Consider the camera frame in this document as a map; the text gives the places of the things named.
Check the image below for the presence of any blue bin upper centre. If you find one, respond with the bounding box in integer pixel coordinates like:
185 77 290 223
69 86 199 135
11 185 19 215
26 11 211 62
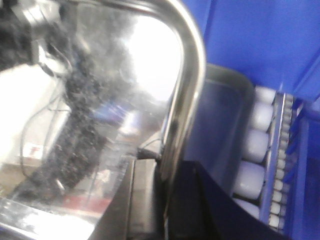
185 0 320 240

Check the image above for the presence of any roller track divider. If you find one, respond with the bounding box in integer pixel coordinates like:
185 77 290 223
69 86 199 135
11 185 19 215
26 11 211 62
232 85 303 232

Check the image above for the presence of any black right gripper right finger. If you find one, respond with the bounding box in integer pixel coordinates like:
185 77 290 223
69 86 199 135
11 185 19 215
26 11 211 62
169 161 287 240

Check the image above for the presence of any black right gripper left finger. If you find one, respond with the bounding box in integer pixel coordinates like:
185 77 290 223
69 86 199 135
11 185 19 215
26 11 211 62
89 159 165 240

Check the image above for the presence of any silver steel tray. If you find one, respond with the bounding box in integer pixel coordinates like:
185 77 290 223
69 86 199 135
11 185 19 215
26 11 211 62
0 0 206 240

